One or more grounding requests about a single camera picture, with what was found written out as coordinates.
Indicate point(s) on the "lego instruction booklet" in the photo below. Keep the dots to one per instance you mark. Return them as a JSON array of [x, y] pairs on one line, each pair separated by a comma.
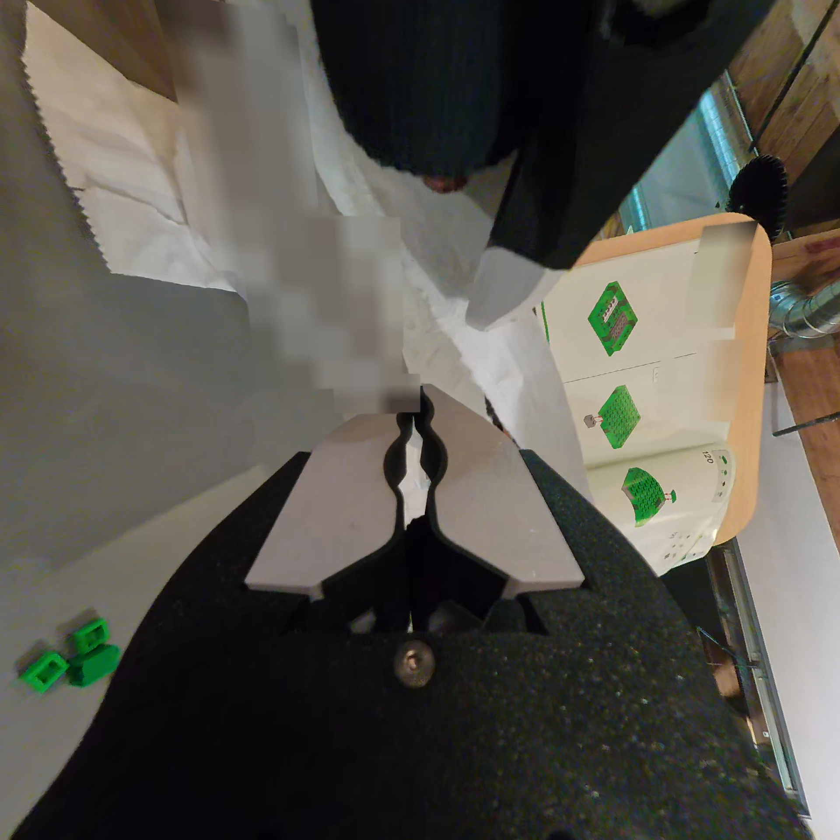
[[623, 394]]

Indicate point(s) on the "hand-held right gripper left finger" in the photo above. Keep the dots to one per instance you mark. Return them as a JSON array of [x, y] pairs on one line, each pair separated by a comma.
[[328, 518]]

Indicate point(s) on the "black toothed object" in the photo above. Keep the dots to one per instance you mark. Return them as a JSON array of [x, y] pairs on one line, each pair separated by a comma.
[[761, 190]]

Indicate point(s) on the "grey desk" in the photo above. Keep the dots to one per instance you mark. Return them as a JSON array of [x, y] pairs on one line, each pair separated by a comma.
[[98, 394]]

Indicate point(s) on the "silver ventilation duct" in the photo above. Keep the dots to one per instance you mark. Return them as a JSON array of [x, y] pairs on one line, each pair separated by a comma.
[[804, 308]]

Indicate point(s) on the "white printed paper bag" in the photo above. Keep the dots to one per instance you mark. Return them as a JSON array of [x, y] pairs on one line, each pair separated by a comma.
[[131, 197]]

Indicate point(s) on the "hollow green lego brick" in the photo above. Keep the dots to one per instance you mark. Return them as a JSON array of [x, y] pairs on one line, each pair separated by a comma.
[[95, 664], [43, 670], [90, 635]]

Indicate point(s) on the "person's left hand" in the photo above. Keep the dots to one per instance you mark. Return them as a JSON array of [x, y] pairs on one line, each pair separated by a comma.
[[446, 184]]

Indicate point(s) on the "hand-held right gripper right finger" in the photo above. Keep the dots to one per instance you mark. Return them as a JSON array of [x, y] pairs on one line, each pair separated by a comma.
[[505, 518]]

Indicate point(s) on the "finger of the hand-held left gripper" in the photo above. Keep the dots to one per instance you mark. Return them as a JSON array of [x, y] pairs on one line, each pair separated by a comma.
[[505, 289]]

